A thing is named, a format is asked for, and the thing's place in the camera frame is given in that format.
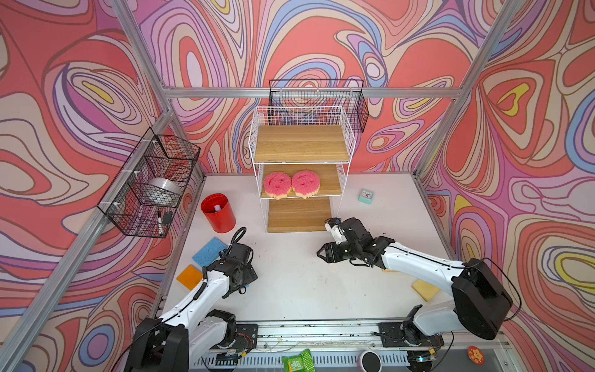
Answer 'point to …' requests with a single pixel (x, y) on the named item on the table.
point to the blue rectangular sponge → (209, 252)
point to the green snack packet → (302, 362)
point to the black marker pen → (159, 223)
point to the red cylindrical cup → (219, 212)
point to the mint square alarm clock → (366, 196)
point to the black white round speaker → (369, 361)
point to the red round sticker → (476, 355)
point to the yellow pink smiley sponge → (306, 183)
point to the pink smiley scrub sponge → (276, 184)
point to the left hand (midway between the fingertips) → (246, 278)
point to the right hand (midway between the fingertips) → (325, 257)
